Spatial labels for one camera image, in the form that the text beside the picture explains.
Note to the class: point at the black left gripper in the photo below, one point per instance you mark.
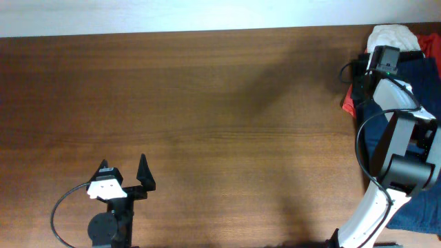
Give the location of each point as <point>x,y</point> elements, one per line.
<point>131,190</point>

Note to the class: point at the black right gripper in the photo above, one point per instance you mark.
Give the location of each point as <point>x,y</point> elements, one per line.
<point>360,77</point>

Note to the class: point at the black shorts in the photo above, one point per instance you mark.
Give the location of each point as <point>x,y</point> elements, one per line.
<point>359,67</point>

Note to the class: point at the navy blue shorts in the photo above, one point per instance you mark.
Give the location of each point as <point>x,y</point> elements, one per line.
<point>422,213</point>

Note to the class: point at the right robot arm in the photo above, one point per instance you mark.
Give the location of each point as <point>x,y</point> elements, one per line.
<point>405,162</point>

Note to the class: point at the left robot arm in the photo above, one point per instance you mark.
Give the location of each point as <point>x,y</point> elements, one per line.
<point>113,228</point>

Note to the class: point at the white garment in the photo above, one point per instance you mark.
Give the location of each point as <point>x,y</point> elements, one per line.
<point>398,36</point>

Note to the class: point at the red garment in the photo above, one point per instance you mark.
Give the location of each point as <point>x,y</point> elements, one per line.
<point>429,45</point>

